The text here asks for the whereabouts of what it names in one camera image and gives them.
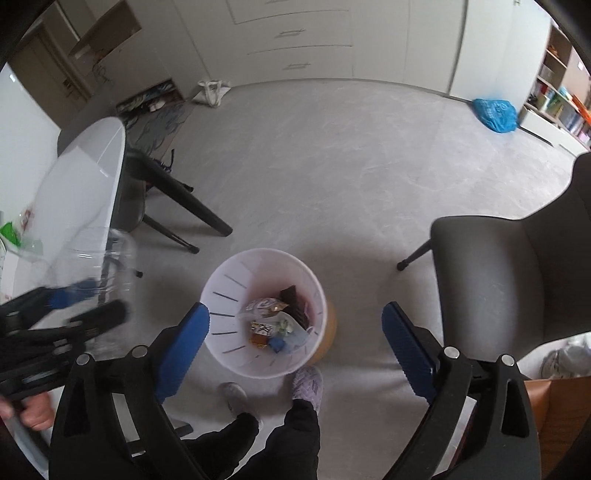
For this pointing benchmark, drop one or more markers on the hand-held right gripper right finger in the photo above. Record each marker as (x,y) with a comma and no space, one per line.
(406,346)

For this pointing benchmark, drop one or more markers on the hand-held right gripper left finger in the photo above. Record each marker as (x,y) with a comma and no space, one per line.
(182,350)

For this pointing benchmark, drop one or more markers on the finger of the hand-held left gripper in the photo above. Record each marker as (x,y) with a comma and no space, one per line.
(69,295)
(104,316)

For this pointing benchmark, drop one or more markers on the clear plastic bottle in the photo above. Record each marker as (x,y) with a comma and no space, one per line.
(115,263)

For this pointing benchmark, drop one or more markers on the white plastic bin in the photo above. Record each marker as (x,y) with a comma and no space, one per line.
(231,286)

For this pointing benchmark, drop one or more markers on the person's left hand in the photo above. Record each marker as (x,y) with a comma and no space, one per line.
(32,410)

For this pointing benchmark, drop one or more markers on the clear plastic wrap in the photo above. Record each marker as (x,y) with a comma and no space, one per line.
(32,242)

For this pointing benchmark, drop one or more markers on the grey fuzzy slipper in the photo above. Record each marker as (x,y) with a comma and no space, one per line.
(307,387)
(235,397)

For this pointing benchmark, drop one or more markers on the tan round stand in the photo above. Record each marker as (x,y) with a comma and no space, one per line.
(330,332)

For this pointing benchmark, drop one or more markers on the patterned snack wrapper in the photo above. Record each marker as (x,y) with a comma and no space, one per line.
(259,332)

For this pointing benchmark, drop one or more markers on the green packet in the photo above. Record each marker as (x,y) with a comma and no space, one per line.
(10,233)

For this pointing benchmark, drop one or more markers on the small blue scrap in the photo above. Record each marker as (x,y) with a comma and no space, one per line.
(276,345)

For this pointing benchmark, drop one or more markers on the white plastic bag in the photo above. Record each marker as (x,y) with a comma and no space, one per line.
(295,339)

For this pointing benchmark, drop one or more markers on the grey padded chair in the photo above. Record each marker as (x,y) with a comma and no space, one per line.
(498,277)

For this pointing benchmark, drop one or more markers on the dark brown wrapper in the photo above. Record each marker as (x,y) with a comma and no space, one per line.
(295,304)

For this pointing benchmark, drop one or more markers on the person's black trouser legs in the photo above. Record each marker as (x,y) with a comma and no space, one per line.
(277,447)

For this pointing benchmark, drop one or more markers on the black table leg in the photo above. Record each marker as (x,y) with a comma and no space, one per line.
(184,198)

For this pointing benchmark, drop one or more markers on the brown cardboard box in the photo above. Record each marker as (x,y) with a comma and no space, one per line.
(558,429)

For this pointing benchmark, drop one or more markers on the row of shoes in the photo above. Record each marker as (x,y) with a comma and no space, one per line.
(147,99)

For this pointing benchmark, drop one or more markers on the white tote bag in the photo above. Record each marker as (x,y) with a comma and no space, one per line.
(210,92)

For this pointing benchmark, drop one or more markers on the blue plastic bag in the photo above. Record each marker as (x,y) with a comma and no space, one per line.
(496,115)

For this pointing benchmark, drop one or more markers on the open bookshelf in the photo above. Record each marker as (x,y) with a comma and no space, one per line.
(558,92)

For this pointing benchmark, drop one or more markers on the white drawer cabinet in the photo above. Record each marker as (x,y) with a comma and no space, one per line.
(323,41)

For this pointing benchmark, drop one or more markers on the wooden wall shelf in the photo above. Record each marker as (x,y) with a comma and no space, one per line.
(104,27)

